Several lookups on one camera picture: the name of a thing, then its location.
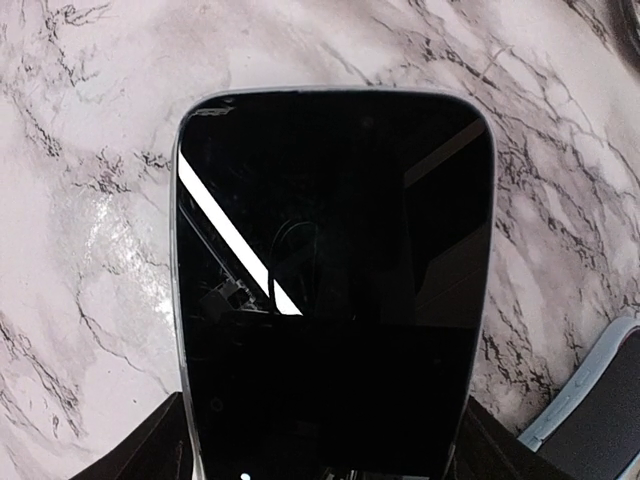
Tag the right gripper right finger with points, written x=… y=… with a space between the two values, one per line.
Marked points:
x=486 y=450

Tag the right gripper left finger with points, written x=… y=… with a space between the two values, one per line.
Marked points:
x=159 y=448

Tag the clear magsafe phone case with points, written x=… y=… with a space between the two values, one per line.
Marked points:
x=180 y=350

